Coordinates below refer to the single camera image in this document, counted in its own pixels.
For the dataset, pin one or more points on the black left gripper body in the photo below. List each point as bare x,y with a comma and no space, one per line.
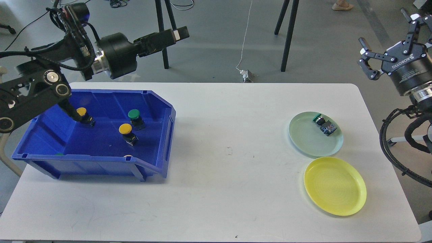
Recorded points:
115,56

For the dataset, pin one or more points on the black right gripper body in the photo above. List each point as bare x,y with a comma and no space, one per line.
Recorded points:
411,71

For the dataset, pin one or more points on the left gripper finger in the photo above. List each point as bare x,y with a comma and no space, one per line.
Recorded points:
157,41

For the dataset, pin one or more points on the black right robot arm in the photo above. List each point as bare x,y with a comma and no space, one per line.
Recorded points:
420,111

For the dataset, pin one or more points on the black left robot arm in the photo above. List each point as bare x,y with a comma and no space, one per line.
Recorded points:
41,84

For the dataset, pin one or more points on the light green plate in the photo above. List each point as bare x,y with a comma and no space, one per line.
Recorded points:
308,139

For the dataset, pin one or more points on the yellow plate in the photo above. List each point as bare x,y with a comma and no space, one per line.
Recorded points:
335,186

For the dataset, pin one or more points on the person's foot in sandal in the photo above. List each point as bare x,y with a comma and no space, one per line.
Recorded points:
342,5

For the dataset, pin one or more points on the blue plastic bin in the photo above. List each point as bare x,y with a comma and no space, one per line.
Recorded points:
99,150

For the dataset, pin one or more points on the right black tripod legs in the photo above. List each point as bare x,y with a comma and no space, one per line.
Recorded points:
293,15

